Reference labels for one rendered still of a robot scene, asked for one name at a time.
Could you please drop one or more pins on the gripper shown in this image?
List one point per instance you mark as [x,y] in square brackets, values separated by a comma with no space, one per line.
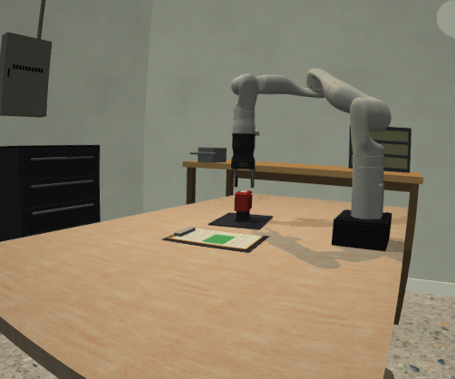
[243,145]

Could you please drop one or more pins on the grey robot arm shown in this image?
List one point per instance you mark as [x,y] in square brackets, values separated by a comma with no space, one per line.
[366,112]

